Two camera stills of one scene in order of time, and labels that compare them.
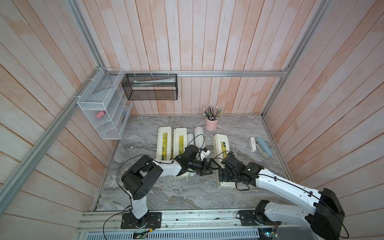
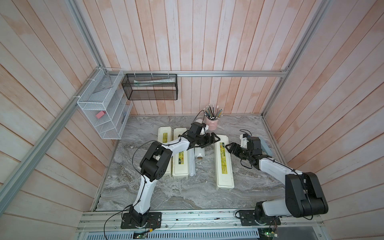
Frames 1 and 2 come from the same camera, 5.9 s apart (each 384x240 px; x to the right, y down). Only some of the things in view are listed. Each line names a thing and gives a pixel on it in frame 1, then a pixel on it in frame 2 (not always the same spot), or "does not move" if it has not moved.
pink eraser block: x=100 y=114 does not move
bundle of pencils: x=211 y=115 does not move
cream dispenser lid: x=221 y=150 does not move
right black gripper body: x=227 y=177 → x=241 y=152
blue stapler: x=263 y=147 does not move
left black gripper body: x=200 y=166 → x=204 y=140
